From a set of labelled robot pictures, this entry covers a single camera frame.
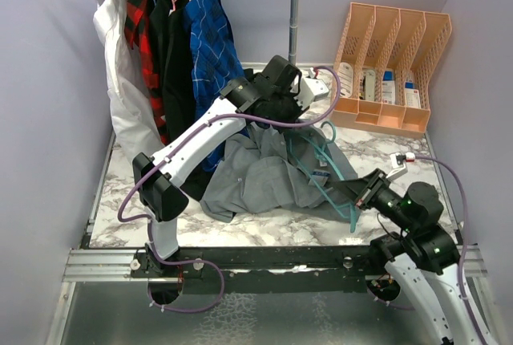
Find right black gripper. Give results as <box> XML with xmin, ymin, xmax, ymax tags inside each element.
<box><xmin>332</xmin><ymin>166</ymin><xmax>417</xmax><ymax>231</ymax></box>

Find teal plastic hanger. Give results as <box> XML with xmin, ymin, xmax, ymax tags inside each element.
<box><xmin>285</xmin><ymin>120</ymin><xmax>361</xmax><ymax>233</ymax></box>

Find grey shirt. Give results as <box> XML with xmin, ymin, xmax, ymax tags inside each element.
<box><xmin>200</xmin><ymin>124</ymin><xmax>334</xmax><ymax>222</ymax></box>

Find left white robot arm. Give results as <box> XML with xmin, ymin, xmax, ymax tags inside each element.
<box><xmin>132</xmin><ymin>55</ymin><xmax>306</xmax><ymax>277</ymax></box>

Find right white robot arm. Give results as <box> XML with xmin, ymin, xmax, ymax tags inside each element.
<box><xmin>333</xmin><ymin>169</ymin><xmax>496</xmax><ymax>344</ymax></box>

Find blue plaid shirt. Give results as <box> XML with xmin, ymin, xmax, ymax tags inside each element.
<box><xmin>182</xmin><ymin>0</ymin><xmax>252</xmax><ymax>173</ymax></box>

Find white shirt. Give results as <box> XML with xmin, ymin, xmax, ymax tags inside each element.
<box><xmin>93</xmin><ymin>0</ymin><xmax>164</xmax><ymax>161</ymax></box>

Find red black plaid shirt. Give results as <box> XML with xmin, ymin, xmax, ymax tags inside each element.
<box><xmin>124</xmin><ymin>0</ymin><xmax>170</xmax><ymax>145</ymax></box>

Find grey boxed item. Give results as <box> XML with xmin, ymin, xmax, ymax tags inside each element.
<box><xmin>359</xmin><ymin>67</ymin><xmax>377</xmax><ymax>102</ymax></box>

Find peach plastic file organizer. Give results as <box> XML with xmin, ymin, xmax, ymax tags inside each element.
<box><xmin>331</xmin><ymin>2</ymin><xmax>452</xmax><ymax>139</ymax></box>

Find blue white box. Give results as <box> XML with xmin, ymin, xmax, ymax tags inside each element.
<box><xmin>382</xmin><ymin>69</ymin><xmax>396</xmax><ymax>104</ymax></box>

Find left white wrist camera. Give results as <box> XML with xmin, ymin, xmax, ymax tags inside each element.
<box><xmin>292</xmin><ymin>67</ymin><xmax>329</xmax><ymax>109</ymax></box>

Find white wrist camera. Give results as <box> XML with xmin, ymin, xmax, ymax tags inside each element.
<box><xmin>292</xmin><ymin>67</ymin><xmax>329</xmax><ymax>109</ymax></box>
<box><xmin>386</xmin><ymin>152</ymin><xmax>415</xmax><ymax>181</ymax></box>

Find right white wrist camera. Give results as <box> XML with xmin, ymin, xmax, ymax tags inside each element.
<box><xmin>386</xmin><ymin>152</ymin><xmax>415</xmax><ymax>181</ymax></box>

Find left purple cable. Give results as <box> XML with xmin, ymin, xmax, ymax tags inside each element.
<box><xmin>116</xmin><ymin>64</ymin><xmax>342</xmax><ymax>315</ymax></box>

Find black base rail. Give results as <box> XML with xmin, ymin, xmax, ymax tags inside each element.
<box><xmin>131</xmin><ymin>246</ymin><xmax>398</xmax><ymax>294</ymax></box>

